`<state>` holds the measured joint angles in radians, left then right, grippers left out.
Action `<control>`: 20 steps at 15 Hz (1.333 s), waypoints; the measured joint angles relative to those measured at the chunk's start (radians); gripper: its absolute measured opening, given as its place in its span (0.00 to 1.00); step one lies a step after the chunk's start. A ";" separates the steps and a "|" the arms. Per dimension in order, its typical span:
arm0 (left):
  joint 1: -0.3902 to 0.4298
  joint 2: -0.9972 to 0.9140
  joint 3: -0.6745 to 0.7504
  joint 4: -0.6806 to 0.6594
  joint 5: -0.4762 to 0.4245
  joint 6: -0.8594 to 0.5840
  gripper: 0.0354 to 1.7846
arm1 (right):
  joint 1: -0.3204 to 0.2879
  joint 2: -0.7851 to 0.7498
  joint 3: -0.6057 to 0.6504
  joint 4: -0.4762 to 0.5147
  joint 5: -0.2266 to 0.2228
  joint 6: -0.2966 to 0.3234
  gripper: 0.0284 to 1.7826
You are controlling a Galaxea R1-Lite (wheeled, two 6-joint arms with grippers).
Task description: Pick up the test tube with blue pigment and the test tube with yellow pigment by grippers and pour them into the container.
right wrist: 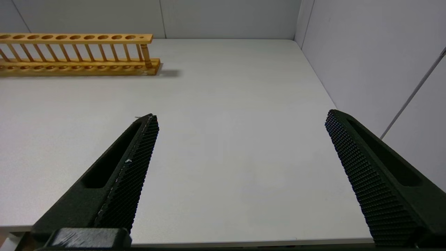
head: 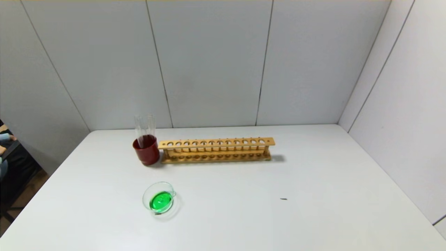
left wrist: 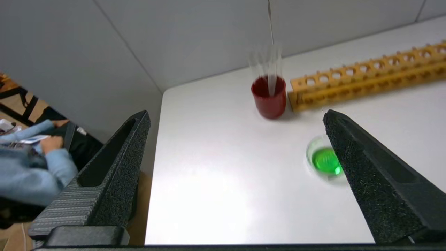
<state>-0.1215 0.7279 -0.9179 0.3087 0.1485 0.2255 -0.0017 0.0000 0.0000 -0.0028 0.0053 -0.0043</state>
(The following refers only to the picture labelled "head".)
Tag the test tube with yellow pigment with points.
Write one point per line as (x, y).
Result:
(138, 129)

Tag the wooden test tube rack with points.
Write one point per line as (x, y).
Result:
(216, 143)

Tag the red plastic cup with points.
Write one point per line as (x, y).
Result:
(146, 155)

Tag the clear glass dish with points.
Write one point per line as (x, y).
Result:
(162, 201)

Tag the black desk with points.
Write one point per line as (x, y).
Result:
(19, 177)

